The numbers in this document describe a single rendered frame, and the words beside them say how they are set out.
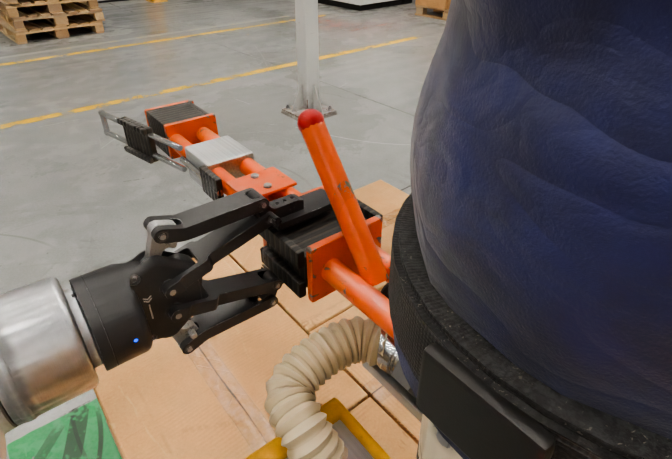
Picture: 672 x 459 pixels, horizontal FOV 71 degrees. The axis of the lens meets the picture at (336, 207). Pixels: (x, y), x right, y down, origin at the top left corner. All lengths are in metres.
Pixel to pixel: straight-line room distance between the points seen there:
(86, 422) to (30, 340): 1.37
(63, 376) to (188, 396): 0.62
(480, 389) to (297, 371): 0.25
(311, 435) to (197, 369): 0.65
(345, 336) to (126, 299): 0.18
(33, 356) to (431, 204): 0.28
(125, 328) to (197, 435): 0.57
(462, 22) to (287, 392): 0.30
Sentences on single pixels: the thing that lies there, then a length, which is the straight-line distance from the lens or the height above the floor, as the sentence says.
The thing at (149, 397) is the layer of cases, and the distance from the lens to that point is 1.00.
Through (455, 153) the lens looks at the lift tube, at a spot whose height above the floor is 1.24.
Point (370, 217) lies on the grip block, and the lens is 0.45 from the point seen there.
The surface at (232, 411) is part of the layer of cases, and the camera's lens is 0.94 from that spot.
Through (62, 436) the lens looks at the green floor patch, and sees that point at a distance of 1.74.
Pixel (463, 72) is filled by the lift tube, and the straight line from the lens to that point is 0.16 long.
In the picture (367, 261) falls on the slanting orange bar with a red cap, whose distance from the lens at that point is 0.39.
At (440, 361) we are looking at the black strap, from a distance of 0.18.
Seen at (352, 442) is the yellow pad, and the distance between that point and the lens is 0.43.
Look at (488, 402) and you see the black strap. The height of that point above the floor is 1.17.
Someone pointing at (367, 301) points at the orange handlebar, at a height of 1.05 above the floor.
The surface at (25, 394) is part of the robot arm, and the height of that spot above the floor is 1.05.
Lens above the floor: 1.31
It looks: 32 degrees down
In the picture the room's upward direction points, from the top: straight up
